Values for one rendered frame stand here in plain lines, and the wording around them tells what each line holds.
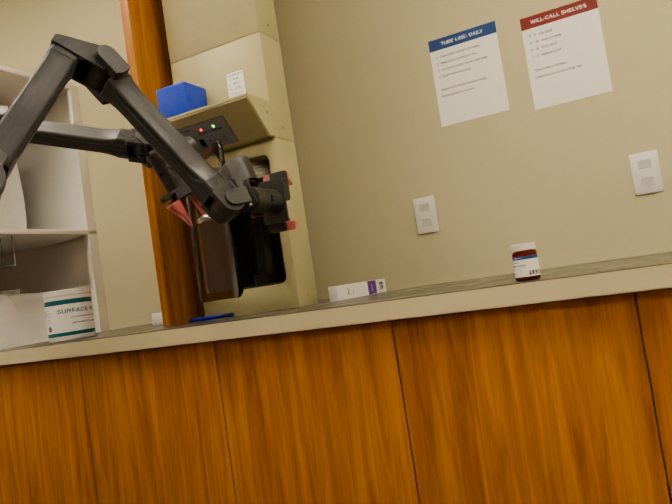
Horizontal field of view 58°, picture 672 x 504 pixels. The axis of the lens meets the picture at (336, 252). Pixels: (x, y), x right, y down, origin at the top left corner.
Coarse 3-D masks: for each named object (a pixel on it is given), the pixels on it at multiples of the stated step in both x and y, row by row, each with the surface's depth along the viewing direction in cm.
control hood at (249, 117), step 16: (240, 96) 156; (192, 112) 163; (208, 112) 162; (224, 112) 160; (240, 112) 159; (256, 112) 159; (176, 128) 168; (240, 128) 163; (256, 128) 162; (272, 128) 165; (240, 144) 168
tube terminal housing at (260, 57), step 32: (256, 32) 167; (192, 64) 177; (224, 64) 172; (256, 64) 167; (224, 96) 172; (256, 96) 168; (288, 128) 173; (256, 160) 173; (288, 160) 170; (288, 256) 164; (256, 288) 169; (288, 288) 164
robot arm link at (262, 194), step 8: (240, 184) 132; (248, 184) 131; (248, 192) 132; (256, 192) 131; (264, 192) 133; (256, 200) 131; (264, 200) 133; (248, 208) 132; (256, 208) 131; (264, 208) 134
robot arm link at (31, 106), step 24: (72, 48) 120; (96, 48) 123; (48, 72) 116; (72, 72) 121; (96, 72) 123; (24, 96) 111; (48, 96) 114; (0, 120) 108; (24, 120) 109; (0, 144) 104; (24, 144) 108; (0, 168) 100; (0, 192) 100
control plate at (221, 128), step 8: (208, 120) 163; (216, 120) 163; (224, 120) 162; (184, 128) 167; (192, 128) 166; (208, 128) 165; (216, 128) 165; (224, 128) 164; (192, 136) 169; (200, 136) 168; (208, 136) 167; (216, 136) 167; (232, 136) 166; (200, 144) 170; (208, 144) 169; (224, 144) 168
